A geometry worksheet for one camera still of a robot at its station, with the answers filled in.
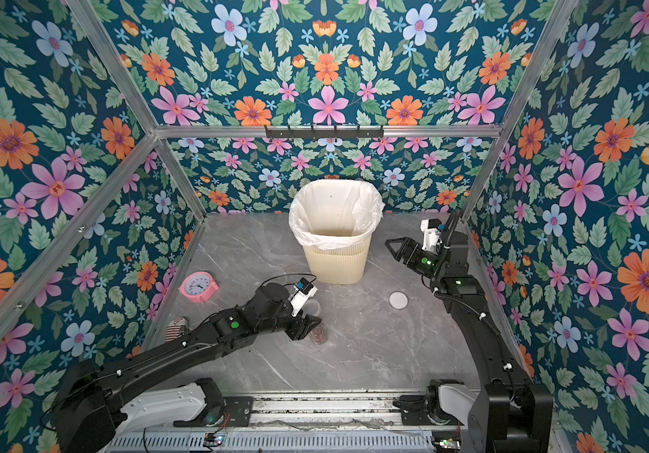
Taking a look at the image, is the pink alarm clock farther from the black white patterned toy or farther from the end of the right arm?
the end of the right arm

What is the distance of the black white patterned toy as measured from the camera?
0.86 meters

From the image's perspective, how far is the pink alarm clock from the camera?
0.95 meters

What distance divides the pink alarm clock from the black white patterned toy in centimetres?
8
